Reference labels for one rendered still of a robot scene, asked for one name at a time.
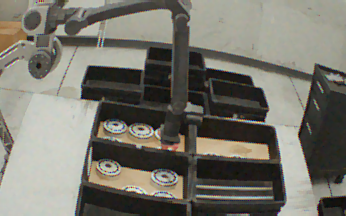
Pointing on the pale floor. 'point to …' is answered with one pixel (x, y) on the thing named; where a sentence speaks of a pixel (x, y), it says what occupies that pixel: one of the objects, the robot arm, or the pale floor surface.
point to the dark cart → (332, 124)
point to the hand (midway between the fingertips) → (165, 152)
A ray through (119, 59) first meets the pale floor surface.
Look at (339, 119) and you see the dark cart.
